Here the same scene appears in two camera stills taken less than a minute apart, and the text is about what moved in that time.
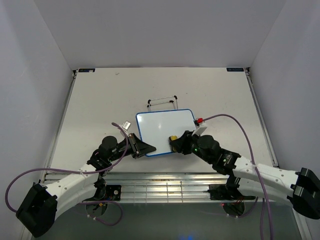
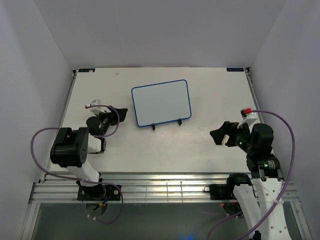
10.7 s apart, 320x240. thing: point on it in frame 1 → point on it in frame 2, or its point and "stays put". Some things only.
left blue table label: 86,70 stays put
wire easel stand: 149,107 → 179,121
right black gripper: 183,142 → 232,127
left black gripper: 143,148 → 111,116
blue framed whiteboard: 156,127 → 161,103
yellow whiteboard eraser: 171,139 → 225,139
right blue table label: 235,69 stays put
